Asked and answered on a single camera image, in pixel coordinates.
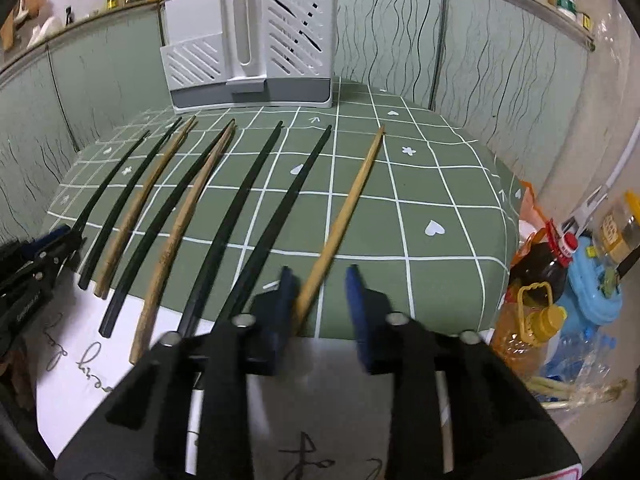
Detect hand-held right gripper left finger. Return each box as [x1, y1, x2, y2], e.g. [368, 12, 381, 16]
[52, 266, 301, 480]

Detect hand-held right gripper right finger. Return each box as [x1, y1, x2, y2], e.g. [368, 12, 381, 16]
[346, 265, 583, 480]

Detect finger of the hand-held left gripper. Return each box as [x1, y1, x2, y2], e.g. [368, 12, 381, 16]
[15, 232, 85, 286]
[22, 225, 72, 261]

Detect black chopstick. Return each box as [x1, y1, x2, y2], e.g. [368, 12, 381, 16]
[99, 119, 236, 338]
[217, 125, 334, 323]
[92, 117, 183, 295]
[175, 120, 284, 338]
[77, 130, 151, 291]

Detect light wooden chopstick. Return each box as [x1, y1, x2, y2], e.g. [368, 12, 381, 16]
[292, 125, 386, 333]

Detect brown wooden chopstick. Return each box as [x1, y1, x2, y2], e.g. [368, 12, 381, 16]
[96, 116, 198, 298]
[129, 125, 237, 366]

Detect white grey utensil holder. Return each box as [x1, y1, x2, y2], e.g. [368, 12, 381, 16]
[159, 0, 337, 111]

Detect green checkered tablecloth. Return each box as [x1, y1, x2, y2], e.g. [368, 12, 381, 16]
[42, 76, 526, 356]

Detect yellow cooking oil bottle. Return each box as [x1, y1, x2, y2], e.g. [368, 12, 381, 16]
[491, 281, 569, 378]

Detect dark sauce bottle red cap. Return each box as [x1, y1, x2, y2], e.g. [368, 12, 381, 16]
[509, 219, 581, 312]

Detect orange plastic bag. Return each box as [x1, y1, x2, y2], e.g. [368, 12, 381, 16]
[517, 181, 552, 243]

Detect white tissue paper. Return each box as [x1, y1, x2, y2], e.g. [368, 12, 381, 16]
[14, 0, 62, 47]

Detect green onions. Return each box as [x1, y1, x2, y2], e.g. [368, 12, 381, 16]
[524, 374, 630, 412]

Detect clear plastic water bottles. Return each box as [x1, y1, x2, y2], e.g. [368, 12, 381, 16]
[542, 327, 617, 388]

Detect blue plastic container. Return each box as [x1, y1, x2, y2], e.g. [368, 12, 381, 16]
[554, 242, 627, 343]

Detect clear jar yellow lid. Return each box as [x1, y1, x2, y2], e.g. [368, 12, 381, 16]
[596, 191, 640, 273]

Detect white pipe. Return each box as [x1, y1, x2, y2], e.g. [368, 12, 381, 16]
[572, 122, 640, 223]

